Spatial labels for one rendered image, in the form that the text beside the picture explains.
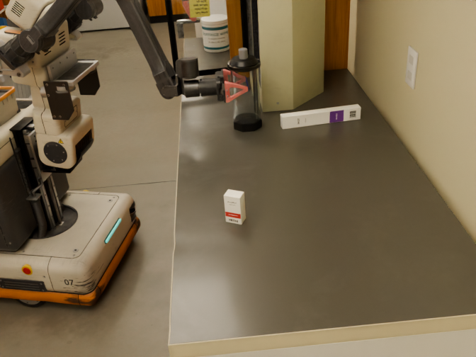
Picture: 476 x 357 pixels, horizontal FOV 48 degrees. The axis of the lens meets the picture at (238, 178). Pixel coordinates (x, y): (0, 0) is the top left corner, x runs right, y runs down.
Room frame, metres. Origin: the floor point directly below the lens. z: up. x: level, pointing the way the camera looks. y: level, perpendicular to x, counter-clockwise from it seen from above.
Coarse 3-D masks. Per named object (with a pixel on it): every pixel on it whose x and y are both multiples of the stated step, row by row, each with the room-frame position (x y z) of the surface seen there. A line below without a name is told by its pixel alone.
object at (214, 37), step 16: (176, 0) 2.05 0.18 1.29; (192, 0) 2.05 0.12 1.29; (208, 0) 2.06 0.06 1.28; (224, 0) 2.07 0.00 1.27; (176, 16) 2.05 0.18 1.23; (192, 16) 2.05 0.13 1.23; (208, 16) 2.06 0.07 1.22; (224, 16) 2.07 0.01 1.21; (240, 16) 2.08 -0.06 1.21; (176, 32) 2.05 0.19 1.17; (192, 32) 2.05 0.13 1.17; (208, 32) 2.06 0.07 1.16; (224, 32) 2.07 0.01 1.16; (240, 32) 2.08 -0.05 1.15; (192, 48) 2.05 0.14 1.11; (208, 48) 2.06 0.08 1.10; (224, 48) 2.07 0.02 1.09; (208, 64) 2.06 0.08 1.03; (224, 64) 2.07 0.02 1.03
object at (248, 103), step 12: (240, 72) 1.63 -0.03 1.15; (252, 72) 1.63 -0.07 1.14; (240, 84) 1.63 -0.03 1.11; (252, 84) 1.63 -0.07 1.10; (240, 96) 1.63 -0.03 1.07; (252, 96) 1.63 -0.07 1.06; (240, 108) 1.63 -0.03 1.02; (252, 108) 1.63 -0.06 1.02; (240, 120) 1.63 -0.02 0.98; (252, 120) 1.63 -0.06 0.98
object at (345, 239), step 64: (192, 128) 1.68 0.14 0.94; (320, 128) 1.61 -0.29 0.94; (384, 128) 1.57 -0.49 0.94; (192, 192) 1.27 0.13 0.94; (256, 192) 1.24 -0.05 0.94; (320, 192) 1.22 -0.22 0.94; (384, 192) 1.20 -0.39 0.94; (192, 256) 0.99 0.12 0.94; (256, 256) 0.97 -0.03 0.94; (320, 256) 0.95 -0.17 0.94; (384, 256) 0.94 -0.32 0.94; (448, 256) 0.92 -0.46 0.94; (192, 320) 0.78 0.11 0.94; (256, 320) 0.77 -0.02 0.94; (320, 320) 0.76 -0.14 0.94; (384, 320) 0.75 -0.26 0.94; (448, 320) 0.74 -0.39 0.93
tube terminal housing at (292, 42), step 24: (264, 0) 1.77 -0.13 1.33; (288, 0) 1.78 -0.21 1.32; (312, 0) 1.86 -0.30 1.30; (264, 24) 1.77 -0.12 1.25; (288, 24) 1.78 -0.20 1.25; (312, 24) 1.86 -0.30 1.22; (264, 48) 1.77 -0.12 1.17; (288, 48) 1.78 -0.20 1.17; (312, 48) 1.86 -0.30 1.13; (264, 72) 1.77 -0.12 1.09; (288, 72) 1.78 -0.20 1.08; (312, 72) 1.86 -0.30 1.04; (264, 96) 1.77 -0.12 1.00; (288, 96) 1.78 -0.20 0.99; (312, 96) 1.87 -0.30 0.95
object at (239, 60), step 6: (240, 48) 1.67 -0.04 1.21; (246, 48) 1.67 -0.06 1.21; (240, 54) 1.66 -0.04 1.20; (246, 54) 1.66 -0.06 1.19; (234, 60) 1.65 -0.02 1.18; (240, 60) 1.65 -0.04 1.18; (246, 60) 1.64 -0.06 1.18; (252, 60) 1.64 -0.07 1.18; (234, 66) 1.63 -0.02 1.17; (240, 66) 1.63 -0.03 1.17; (246, 66) 1.62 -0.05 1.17
